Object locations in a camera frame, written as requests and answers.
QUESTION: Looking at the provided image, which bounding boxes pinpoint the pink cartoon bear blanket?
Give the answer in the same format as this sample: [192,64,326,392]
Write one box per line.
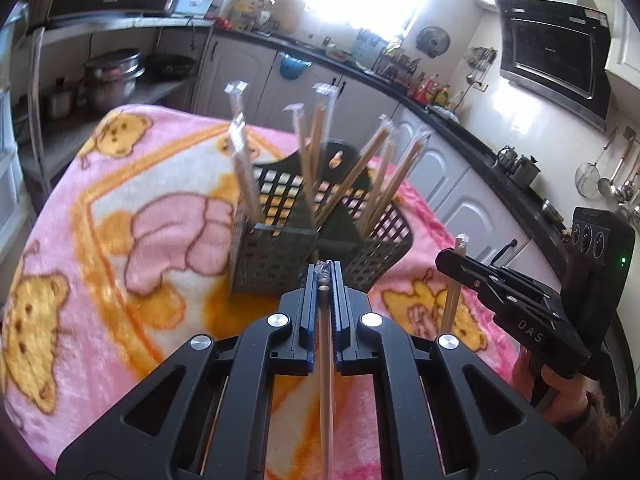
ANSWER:
[0,104,522,480]

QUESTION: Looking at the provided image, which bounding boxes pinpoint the white kitchen cabinets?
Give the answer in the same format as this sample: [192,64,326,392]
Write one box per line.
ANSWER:
[195,34,530,266]

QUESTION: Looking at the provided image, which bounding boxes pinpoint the chopstick pair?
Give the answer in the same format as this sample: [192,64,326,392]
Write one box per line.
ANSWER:
[359,127,432,236]
[316,115,393,228]
[224,80,264,223]
[314,261,334,479]
[283,103,317,230]
[438,233,469,335]

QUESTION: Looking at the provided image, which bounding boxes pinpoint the dark green utensil basket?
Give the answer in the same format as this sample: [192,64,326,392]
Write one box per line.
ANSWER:
[230,153,412,296]

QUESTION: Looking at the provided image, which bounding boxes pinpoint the blue plastic container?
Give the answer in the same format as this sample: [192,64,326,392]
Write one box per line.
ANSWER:
[172,0,215,18]

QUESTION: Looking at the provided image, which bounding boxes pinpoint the stainless steel pot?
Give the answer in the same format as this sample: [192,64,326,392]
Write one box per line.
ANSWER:
[84,48,144,113]

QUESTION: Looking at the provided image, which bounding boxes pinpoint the black wok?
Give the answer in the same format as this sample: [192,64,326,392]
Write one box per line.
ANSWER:
[144,53,198,80]

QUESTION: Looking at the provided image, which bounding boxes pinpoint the blue hanging bin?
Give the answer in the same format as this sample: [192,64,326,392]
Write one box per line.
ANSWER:
[279,52,312,80]

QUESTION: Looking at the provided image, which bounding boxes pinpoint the black range hood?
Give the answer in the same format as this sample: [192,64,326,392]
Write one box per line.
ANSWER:
[496,0,612,130]

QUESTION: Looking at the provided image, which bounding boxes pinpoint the small fan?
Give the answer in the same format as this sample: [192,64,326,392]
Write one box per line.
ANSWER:
[416,26,451,58]

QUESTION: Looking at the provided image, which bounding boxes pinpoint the blue plastic drawer unit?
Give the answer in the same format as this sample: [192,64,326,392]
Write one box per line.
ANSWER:
[0,1,34,261]

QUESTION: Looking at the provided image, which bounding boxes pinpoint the small steel teapot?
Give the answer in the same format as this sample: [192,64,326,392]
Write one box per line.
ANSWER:
[495,145,540,191]

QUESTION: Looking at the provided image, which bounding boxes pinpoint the metal strainer ladle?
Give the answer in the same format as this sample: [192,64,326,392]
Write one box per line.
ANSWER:
[574,127,617,198]

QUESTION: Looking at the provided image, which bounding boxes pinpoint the metal shelf rack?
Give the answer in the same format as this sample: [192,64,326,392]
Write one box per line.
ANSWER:
[20,18,214,196]

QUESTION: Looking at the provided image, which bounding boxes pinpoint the right hand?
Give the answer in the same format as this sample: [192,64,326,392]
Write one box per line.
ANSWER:
[511,347,589,425]

